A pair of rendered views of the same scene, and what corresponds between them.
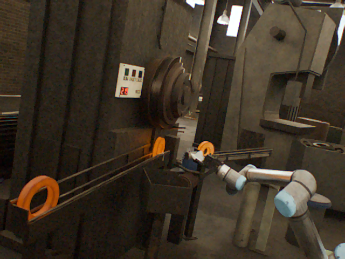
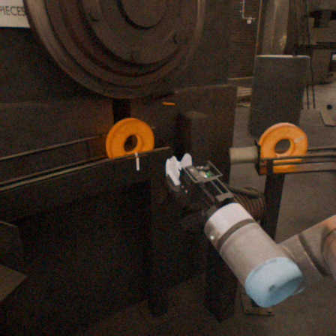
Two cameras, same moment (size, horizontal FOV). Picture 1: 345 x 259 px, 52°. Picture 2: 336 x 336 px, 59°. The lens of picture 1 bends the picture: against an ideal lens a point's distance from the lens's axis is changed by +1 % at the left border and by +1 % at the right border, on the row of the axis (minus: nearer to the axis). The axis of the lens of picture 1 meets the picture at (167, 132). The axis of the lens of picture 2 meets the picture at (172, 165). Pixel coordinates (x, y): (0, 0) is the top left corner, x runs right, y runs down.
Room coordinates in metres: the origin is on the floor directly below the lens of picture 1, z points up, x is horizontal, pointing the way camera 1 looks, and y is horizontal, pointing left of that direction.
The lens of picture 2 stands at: (1.67, -0.59, 1.03)
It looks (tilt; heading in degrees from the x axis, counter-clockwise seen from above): 23 degrees down; 38
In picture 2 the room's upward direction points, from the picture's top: straight up
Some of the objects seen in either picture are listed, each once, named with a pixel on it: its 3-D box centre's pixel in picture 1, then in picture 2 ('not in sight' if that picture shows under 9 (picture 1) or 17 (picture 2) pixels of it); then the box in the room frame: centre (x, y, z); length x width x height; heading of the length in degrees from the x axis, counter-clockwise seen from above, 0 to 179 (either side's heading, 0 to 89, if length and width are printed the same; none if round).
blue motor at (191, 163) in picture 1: (192, 161); not in sight; (4.52, -0.39, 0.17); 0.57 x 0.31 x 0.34; 179
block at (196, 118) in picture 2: (169, 151); (191, 146); (2.50, -0.04, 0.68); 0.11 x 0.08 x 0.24; 69
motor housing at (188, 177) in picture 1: (182, 206); (231, 254); (2.53, -0.21, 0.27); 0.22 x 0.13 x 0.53; 159
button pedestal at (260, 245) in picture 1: (268, 212); not in sight; (2.64, -0.90, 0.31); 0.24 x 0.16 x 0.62; 159
